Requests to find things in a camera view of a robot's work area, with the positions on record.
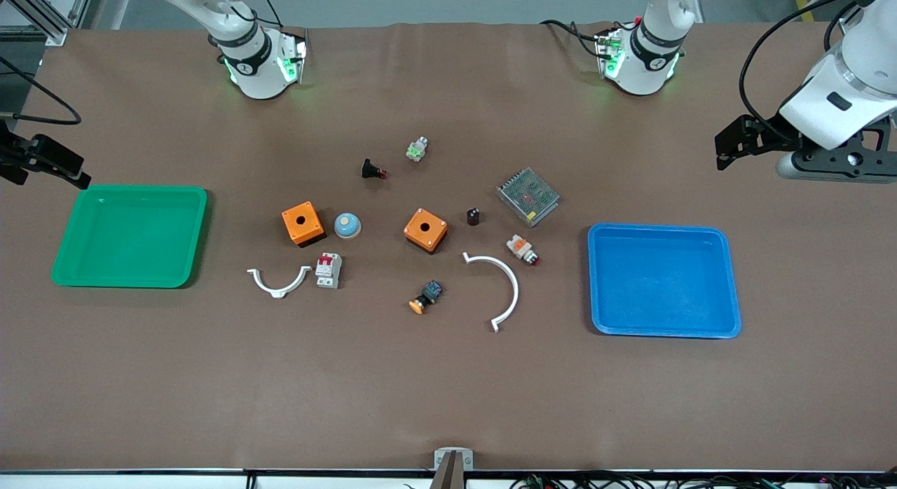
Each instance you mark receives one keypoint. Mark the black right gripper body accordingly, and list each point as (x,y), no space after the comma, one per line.
(15,155)

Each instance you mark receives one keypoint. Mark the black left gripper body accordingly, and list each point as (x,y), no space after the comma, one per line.
(767,132)

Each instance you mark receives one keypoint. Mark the dark brown cylindrical capacitor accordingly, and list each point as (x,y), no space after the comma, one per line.
(473,217)

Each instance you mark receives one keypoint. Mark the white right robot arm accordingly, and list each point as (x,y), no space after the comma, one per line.
(252,62)

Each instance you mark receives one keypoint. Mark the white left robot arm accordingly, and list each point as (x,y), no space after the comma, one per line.
(648,62)

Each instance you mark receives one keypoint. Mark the white red circuit breaker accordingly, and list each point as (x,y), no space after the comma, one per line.
(328,270)

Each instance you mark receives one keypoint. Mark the green plastic tray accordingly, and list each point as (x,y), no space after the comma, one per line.
(129,240)

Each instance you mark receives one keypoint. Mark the blue plastic tray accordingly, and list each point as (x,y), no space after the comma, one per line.
(662,282)

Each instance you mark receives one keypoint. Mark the metal mesh power supply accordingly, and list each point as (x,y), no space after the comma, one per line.
(528,196)

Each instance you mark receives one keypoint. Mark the orange push button box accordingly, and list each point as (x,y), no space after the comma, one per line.
(429,223)
(308,216)

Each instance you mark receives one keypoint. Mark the blue dome button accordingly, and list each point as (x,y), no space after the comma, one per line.
(347,225)

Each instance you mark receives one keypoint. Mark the green white push button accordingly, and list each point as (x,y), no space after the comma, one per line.
(417,150)

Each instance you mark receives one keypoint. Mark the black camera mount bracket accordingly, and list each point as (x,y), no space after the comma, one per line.
(851,147)

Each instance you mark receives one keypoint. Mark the aluminium frame profile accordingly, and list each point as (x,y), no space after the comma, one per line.
(42,16)

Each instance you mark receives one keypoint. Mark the white orange red indicator switch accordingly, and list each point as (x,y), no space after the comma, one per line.
(521,247)

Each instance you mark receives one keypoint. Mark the large white curved bracket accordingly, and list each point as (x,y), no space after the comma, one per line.
(514,286)

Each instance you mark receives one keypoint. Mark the small white curved bracket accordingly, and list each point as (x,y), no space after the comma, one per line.
(279,290)

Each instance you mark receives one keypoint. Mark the orange push button switch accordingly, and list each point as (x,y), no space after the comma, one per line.
(427,295)

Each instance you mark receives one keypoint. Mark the grey table edge bracket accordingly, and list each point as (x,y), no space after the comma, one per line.
(453,455)

